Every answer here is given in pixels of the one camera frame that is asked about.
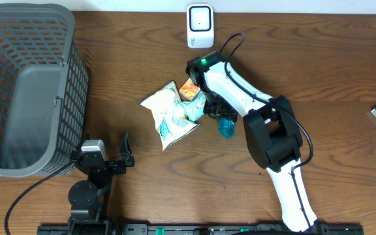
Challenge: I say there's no teal wet wipes packet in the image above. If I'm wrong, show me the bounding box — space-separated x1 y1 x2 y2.
182 91 206 122

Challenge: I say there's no teal Listerine mouthwash bottle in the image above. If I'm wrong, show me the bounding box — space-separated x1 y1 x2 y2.
218 118 235 138

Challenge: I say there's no small orange box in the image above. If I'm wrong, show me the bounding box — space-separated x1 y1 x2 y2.
179 78 200 101

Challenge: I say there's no cream snack bag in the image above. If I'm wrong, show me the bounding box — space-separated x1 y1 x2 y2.
139 80 200 151

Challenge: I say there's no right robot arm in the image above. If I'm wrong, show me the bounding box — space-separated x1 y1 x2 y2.
185 52 317 232

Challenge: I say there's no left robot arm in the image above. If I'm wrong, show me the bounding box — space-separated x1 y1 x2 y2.
67 134 135 234

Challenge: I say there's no white barcode scanner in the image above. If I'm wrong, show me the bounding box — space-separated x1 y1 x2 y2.
186 4 215 49

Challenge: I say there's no grey plastic mesh basket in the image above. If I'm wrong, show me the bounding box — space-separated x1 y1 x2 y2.
0 3 89 178

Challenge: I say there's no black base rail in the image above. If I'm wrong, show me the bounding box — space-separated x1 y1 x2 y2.
37 223 366 235

